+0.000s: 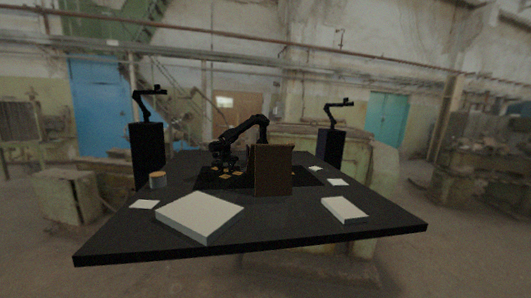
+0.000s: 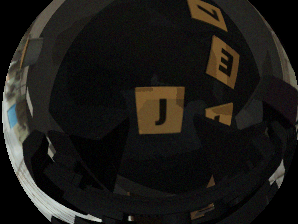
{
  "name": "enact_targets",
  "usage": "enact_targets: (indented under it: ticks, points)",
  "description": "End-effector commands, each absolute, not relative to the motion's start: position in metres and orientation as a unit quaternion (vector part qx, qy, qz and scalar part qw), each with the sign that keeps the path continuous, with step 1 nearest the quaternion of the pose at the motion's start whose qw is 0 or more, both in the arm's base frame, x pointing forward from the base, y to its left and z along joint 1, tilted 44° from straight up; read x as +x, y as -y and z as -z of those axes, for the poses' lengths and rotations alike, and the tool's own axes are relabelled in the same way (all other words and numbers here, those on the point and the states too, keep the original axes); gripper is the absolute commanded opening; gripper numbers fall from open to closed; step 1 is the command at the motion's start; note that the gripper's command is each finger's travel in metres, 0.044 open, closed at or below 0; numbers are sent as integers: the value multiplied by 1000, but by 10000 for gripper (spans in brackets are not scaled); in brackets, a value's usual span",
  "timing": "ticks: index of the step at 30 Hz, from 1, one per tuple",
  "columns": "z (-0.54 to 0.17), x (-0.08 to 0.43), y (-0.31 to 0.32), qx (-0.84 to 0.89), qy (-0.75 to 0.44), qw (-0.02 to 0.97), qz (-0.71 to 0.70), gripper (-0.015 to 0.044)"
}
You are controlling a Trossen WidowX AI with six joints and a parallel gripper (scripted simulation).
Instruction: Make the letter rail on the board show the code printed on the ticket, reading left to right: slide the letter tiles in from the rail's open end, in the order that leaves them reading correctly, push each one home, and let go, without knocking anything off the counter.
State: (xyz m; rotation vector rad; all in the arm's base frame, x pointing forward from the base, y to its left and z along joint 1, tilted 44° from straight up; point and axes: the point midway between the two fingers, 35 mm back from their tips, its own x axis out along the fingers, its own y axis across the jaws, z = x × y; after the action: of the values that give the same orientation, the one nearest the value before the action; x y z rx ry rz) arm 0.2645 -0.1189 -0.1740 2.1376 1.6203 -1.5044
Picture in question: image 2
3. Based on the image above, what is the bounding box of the tan letter tile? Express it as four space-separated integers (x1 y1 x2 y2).
186 0 227 32
205 35 239 89
204 103 233 125
134 85 185 135

